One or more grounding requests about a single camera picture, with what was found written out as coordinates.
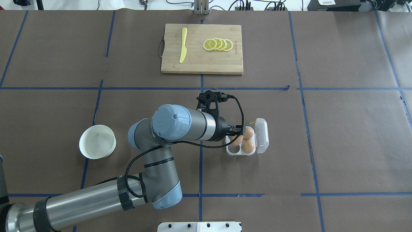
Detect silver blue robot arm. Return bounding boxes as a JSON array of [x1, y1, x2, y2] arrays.
[[1, 104, 244, 232]]

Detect clear plastic egg box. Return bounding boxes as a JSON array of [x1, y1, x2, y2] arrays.
[[226, 118, 269, 157]]

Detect aluminium frame post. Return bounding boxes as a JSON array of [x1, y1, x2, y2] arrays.
[[194, 0, 210, 15]]

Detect wooden cutting board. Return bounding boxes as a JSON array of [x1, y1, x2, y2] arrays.
[[161, 24, 243, 75]]

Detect brown egg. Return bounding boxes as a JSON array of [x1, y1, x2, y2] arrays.
[[241, 140, 256, 154], [229, 135, 243, 146], [243, 126, 254, 141]]

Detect black power strip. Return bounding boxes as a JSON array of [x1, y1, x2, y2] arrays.
[[232, 4, 288, 11]]

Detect yellow plastic knife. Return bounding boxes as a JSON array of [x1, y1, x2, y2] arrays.
[[179, 27, 187, 63]]

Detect lemon slice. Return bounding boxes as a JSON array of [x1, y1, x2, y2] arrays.
[[214, 38, 223, 50], [218, 39, 227, 51], [223, 39, 233, 52], [202, 38, 218, 51]]

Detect white bowl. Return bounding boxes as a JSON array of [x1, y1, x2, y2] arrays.
[[79, 125, 117, 160]]

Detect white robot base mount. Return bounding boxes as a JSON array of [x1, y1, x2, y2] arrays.
[[157, 221, 242, 232]]

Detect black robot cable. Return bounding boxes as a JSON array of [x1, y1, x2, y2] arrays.
[[124, 94, 245, 198]]

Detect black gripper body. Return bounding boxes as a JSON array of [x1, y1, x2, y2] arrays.
[[214, 116, 242, 141]]

